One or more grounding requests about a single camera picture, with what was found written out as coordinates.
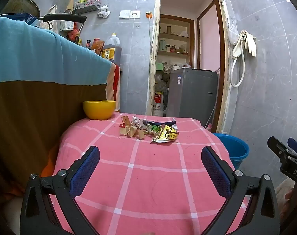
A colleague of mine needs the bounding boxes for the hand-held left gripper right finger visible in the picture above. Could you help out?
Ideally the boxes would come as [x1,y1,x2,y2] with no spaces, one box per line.
[201,146,280,235]

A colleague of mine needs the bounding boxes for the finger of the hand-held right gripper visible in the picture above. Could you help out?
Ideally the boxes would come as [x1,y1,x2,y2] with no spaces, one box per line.
[287,138,297,156]
[267,136,297,184]

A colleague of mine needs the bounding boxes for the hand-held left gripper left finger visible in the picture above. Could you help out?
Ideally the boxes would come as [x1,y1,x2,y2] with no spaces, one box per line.
[20,146,100,235]

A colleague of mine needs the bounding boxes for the blue plastic bucket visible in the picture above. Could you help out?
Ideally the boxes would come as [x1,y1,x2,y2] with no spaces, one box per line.
[211,133,250,170]

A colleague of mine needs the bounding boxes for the brown paper wrapper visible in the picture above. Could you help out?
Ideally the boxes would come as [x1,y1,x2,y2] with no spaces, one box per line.
[119,115,146,140]

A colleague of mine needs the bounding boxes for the yellow snack packet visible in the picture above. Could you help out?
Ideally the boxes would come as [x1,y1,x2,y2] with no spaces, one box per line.
[150,124,180,144]

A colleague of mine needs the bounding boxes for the blue snack packet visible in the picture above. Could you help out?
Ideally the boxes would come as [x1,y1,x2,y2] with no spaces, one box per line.
[142,118,177,130]

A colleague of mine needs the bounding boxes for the green and white wrapper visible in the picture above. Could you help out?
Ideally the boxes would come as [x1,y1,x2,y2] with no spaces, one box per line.
[145,124,164,135]

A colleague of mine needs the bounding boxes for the person's right hand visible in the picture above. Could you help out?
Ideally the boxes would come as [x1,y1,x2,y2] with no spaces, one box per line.
[285,188,296,202]

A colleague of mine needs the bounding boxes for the yellow plastic bowl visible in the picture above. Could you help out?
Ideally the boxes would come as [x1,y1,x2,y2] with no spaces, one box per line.
[82,100,117,120]

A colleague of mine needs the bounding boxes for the grey washing machine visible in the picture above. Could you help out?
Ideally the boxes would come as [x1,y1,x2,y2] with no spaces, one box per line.
[166,68,219,128]

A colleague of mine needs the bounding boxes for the white and red sack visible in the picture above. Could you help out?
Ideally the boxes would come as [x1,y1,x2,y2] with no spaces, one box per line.
[152,92,168,117]

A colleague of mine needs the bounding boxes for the crumpled plastic bags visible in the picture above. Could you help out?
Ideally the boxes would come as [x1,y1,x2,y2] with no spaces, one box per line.
[155,75,170,93]

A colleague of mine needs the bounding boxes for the cream rubber gloves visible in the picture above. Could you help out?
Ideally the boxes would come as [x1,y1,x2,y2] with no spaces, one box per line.
[238,30,257,57]

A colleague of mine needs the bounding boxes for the large cooking oil bottle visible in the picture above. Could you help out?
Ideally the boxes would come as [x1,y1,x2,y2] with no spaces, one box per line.
[101,33,122,61]

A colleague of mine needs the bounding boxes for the orange packet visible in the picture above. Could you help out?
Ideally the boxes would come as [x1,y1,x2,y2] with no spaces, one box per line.
[91,38,105,55]

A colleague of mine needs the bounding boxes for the teal and brown printed blanket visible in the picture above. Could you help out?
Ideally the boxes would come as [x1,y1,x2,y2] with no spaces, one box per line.
[0,15,121,201]

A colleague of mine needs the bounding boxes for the wooden shelf unit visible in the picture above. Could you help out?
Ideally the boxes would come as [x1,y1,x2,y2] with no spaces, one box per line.
[158,14,195,69]

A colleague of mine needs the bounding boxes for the small white plastic basket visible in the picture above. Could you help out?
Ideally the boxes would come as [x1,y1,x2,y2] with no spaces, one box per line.
[60,20,75,32]

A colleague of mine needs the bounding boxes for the crumpled white plastic bag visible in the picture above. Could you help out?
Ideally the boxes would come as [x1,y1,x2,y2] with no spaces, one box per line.
[97,4,110,18]

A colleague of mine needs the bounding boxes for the white hose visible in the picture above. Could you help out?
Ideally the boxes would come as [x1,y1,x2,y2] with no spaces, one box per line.
[230,37,246,88]

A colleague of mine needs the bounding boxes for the brown wooden door frame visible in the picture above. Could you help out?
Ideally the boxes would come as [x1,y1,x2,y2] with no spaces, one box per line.
[161,0,231,134]

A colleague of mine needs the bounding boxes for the grey wall rack with packets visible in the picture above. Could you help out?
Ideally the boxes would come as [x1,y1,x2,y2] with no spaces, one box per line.
[73,0,101,14]

